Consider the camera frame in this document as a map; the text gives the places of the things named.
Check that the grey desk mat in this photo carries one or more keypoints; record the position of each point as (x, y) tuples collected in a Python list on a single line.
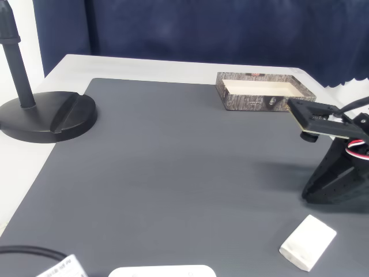
[(173, 173)]

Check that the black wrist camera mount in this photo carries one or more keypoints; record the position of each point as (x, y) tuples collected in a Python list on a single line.
[(311, 115)]

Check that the patterned cardboard box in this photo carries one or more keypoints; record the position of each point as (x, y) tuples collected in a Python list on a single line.
[(245, 102)]

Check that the white rectangular block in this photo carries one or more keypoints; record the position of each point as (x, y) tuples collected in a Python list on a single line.
[(308, 243)]

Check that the dark blue curtain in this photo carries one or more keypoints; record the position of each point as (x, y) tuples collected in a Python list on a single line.
[(201, 29)]

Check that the black camera stand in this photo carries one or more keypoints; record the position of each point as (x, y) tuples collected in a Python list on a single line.
[(46, 118)]

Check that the white flat device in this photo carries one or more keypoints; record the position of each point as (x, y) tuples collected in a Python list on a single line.
[(161, 271)]

